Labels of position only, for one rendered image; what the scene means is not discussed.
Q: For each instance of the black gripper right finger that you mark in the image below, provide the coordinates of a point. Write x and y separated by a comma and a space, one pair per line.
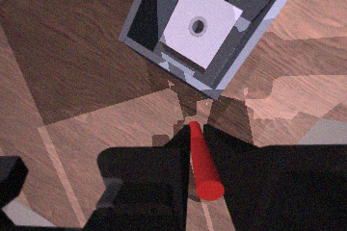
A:
250, 173

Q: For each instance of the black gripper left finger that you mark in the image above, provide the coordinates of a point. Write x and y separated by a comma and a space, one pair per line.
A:
168, 164

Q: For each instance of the red peg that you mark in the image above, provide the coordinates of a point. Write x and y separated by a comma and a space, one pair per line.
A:
209, 186

